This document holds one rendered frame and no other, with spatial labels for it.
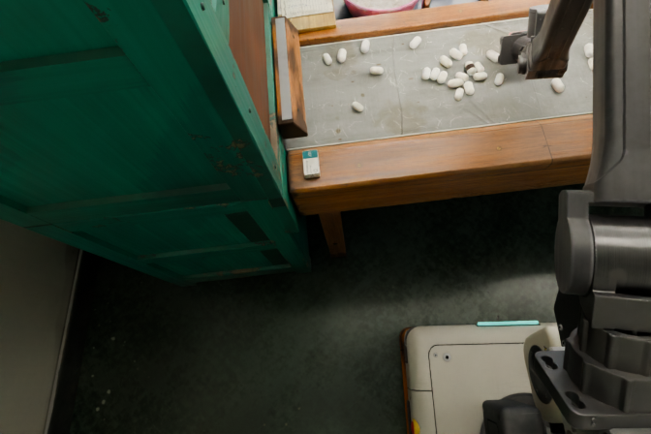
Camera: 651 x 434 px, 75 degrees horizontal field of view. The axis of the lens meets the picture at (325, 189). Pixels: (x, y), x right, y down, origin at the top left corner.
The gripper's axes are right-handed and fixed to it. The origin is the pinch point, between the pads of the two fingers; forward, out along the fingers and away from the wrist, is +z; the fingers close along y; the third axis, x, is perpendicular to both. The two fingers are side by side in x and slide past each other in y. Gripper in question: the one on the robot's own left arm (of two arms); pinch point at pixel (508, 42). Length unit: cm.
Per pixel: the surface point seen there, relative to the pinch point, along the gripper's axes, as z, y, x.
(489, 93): -8.9, 7.0, 9.8
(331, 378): -10, 56, 107
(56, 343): -5, 150, 83
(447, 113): -12.2, 18.1, 12.5
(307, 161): -24, 52, 16
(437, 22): 5.9, 16.2, -5.7
